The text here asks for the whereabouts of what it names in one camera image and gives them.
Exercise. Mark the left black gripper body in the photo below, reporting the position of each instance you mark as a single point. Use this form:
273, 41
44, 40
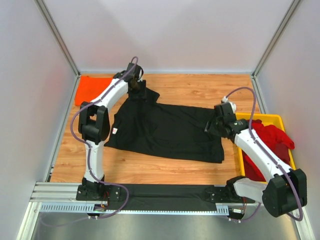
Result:
137, 92

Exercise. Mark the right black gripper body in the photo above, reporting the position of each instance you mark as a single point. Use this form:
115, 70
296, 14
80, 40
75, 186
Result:
213, 125

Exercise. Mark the black t-shirt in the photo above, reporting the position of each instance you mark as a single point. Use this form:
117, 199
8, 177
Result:
165, 130

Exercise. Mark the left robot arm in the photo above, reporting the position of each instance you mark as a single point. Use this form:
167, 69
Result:
94, 124

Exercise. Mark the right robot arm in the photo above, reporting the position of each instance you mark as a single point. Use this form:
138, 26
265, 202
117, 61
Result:
284, 191

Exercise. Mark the folded orange t-shirt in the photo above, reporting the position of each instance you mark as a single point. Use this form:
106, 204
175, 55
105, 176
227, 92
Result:
90, 88

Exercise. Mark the red t-shirt in bin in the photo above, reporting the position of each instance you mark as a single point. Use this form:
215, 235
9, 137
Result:
278, 142

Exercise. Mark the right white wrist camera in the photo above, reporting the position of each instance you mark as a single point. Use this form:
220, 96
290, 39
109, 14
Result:
232, 104

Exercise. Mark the right aluminium frame post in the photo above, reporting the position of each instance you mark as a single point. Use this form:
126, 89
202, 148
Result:
276, 36

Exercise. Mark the aluminium frame post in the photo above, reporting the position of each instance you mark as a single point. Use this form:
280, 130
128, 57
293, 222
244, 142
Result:
57, 35
276, 36

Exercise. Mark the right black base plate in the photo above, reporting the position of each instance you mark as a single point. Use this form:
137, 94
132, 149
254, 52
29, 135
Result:
224, 194

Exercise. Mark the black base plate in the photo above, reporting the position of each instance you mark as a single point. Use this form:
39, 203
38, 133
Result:
98, 192
224, 194

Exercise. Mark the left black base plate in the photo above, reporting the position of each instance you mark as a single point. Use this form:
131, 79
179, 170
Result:
98, 192

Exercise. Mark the left aluminium frame post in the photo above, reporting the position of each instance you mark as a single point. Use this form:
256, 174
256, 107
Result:
57, 35

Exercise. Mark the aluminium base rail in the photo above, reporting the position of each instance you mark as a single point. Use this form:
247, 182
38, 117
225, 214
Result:
61, 197

